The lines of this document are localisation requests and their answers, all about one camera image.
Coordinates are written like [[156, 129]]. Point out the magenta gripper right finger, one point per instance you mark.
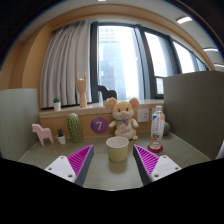
[[152, 167]]

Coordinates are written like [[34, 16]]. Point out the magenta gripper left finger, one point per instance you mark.
[[73, 168]]

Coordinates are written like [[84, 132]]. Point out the clear plastic water bottle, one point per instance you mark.
[[157, 127]]

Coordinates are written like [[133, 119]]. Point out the red round coaster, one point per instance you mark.
[[160, 149]]

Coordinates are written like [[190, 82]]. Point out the small potted plant on table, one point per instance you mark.
[[61, 136]]

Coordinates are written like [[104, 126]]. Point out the round green cactus ornament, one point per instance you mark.
[[166, 129]]

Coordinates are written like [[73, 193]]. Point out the cream paper cup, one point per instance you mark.
[[117, 148]]

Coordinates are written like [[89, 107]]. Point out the tall green cactus ornament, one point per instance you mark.
[[74, 127]]

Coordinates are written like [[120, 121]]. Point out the pink wooden horse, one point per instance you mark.
[[42, 133]]

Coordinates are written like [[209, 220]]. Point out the purple round number sticker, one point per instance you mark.
[[99, 125]]

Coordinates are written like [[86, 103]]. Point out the plush mouse toy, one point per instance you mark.
[[123, 112]]

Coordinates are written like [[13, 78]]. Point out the small potted plant on sill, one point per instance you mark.
[[57, 104]]

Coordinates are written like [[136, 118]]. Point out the black wooden horse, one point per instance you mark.
[[106, 93]]

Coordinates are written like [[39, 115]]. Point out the wooden hand model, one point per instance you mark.
[[81, 85]]

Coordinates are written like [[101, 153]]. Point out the grey curtain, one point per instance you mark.
[[68, 53]]

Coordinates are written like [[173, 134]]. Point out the white wall socket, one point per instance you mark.
[[142, 115]]

